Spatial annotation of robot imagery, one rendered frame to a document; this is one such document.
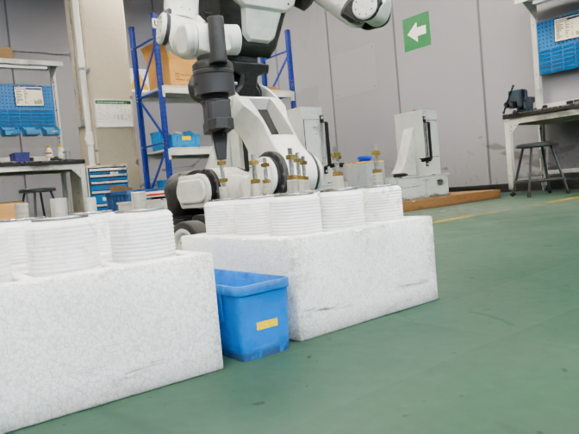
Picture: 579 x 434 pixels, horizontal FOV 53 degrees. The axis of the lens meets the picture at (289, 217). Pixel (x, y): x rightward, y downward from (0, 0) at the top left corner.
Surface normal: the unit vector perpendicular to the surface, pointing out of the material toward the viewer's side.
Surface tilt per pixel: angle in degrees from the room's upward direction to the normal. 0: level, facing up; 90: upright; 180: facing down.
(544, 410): 0
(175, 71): 88
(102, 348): 90
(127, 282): 90
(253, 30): 109
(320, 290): 90
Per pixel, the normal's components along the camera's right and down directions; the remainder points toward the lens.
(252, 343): 0.63, 0.02
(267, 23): 0.64, 0.31
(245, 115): -0.55, 0.47
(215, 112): 0.25, 0.03
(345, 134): -0.77, 0.11
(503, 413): -0.09, -0.99
